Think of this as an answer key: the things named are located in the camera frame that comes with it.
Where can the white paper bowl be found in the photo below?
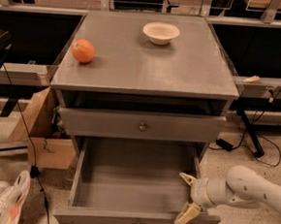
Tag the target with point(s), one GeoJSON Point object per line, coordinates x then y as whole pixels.
{"type": "Point", "coordinates": [160, 33]}

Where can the grey top drawer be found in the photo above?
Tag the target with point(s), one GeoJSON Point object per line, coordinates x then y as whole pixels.
{"type": "Point", "coordinates": [142, 125]}

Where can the brown cardboard box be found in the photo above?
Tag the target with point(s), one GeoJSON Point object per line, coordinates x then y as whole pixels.
{"type": "Point", "coordinates": [35, 128]}

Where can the grey drawer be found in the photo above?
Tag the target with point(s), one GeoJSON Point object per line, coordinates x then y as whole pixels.
{"type": "Point", "coordinates": [120, 181]}
{"type": "Point", "coordinates": [142, 125]}

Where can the grey wooden drawer cabinet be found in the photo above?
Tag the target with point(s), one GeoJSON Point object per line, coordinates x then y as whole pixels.
{"type": "Point", "coordinates": [189, 75]}

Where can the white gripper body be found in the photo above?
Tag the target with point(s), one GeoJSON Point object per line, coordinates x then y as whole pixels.
{"type": "Point", "coordinates": [199, 191]}

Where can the orange fruit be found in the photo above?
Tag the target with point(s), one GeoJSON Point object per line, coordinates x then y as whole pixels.
{"type": "Point", "coordinates": [83, 51]}

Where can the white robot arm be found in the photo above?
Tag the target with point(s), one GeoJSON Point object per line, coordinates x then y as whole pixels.
{"type": "Point", "coordinates": [240, 188]}

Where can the small yellow foam piece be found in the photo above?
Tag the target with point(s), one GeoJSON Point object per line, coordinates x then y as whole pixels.
{"type": "Point", "coordinates": [251, 79]}

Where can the white sneaker with orange accents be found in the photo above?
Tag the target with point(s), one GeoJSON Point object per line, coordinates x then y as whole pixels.
{"type": "Point", "coordinates": [12, 198]}

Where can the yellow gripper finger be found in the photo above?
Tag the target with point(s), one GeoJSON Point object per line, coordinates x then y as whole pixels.
{"type": "Point", "coordinates": [188, 212]}
{"type": "Point", "coordinates": [188, 179]}

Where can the black power adapter with cable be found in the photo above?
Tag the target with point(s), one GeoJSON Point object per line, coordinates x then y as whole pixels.
{"type": "Point", "coordinates": [258, 154]}

